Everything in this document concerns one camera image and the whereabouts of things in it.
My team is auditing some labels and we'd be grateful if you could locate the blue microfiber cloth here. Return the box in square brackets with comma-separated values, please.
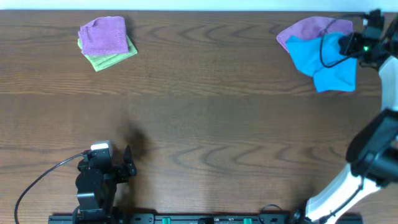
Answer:
[286, 32, 357, 93]

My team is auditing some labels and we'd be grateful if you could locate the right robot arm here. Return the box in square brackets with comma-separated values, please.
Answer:
[285, 9, 397, 224]

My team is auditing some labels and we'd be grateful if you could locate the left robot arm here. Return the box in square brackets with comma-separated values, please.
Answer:
[72, 143, 137, 223]

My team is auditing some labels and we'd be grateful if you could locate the crumpled purple cloth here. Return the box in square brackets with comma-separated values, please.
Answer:
[276, 16, 353, 52]

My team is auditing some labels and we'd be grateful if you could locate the folded green cloth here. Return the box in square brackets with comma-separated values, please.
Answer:
[78, 32, 137, 72]

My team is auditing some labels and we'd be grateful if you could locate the folded purple cloth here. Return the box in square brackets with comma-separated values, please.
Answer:
[78, 16, 129, 55]

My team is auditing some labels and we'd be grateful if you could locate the left black cable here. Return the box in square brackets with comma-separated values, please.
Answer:
[14, 151, 88, 224]

